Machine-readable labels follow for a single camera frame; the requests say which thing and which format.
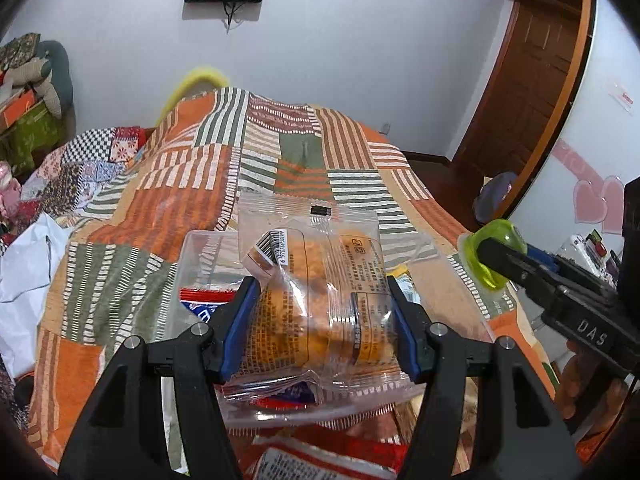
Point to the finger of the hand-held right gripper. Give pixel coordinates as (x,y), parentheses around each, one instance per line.
(505,260)
(542,257)

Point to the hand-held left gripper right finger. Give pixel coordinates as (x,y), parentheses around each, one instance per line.
(407,335)

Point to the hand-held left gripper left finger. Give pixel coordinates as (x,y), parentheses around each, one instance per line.
(237,330)

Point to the green jelly cup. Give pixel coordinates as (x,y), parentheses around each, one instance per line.
(502,230)

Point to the blue chip packet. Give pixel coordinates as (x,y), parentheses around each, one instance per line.
(205,312)

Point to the grey yellow snack packet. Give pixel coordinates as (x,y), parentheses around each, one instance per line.
(406,287)

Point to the clear plastic container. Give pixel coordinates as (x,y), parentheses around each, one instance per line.
(205,260)

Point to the clear orange cake packet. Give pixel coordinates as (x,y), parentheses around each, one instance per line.
(320,310)

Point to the person's right hand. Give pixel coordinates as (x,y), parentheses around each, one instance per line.
(590,390)

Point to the grey cloth bundle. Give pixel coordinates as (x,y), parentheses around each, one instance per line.
(495,200)

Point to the small pink heart sticker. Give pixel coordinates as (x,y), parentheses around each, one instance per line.
(587,202)

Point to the large pink heart sticker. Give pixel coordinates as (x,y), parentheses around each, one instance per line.
(614,205)

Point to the red snack packet white label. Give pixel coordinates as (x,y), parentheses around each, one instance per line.
(310,460)

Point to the brown wooden door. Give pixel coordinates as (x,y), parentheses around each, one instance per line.
(525,85)

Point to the striped patchwork blanket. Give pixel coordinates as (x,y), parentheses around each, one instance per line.
(300,160)

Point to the white red paper label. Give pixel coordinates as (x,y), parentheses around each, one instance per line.
(625,95)

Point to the white cloth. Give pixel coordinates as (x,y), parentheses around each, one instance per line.
(30,280)

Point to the wooden wardrobe white doors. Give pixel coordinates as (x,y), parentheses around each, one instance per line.
(615,50)

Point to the checked patchwork quilt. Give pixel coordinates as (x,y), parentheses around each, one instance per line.
(90,160)

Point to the pink bunny toy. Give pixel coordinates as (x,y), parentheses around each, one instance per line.
(9,187)

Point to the green bag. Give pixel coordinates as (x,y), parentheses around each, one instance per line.
(30,140)

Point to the orange cardboard box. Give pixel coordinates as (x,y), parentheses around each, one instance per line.
(17,112)

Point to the grey plush toy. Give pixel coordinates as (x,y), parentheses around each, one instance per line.
(55,80)

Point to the patterned cushion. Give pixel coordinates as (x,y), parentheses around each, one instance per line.
(17,52)

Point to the yellow padded bed rail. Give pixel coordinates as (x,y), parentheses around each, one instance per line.
(195,77)

